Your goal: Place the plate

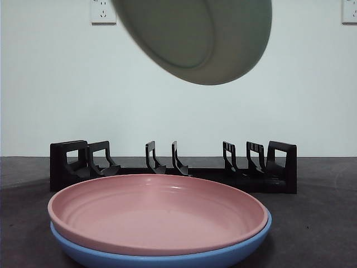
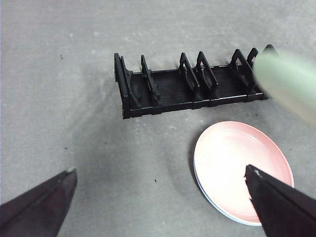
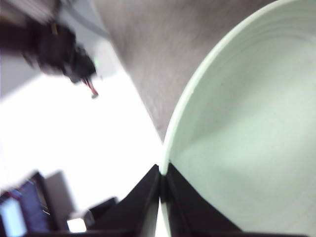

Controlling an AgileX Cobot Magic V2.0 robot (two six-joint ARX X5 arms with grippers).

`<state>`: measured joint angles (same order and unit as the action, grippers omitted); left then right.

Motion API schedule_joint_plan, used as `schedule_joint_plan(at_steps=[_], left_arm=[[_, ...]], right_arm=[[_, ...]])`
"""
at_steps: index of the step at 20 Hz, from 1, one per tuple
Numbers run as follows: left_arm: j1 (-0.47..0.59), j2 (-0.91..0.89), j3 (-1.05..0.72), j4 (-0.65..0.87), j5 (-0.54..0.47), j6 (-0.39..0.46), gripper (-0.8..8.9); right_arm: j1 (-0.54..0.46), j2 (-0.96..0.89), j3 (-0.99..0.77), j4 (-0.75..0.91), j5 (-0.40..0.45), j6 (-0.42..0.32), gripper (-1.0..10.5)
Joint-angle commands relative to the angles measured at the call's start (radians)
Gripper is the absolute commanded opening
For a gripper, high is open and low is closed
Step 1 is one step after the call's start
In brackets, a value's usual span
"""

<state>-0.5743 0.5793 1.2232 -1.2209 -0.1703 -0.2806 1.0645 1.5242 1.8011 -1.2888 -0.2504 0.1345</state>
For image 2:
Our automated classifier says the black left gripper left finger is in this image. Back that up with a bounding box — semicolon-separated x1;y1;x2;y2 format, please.
0;167;78;237

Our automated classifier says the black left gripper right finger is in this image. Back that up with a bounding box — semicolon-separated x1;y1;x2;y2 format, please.
243;164;316;237

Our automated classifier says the blue round plate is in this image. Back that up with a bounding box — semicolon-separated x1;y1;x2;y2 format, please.
194;160;263;227

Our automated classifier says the pink round plate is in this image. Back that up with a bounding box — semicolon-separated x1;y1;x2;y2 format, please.
194;120;295;226

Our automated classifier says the green round plate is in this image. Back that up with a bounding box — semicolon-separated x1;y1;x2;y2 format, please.
253;50;316;129

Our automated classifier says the black plastic plate rack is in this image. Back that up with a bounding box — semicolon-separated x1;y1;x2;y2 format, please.
114;44;279;119

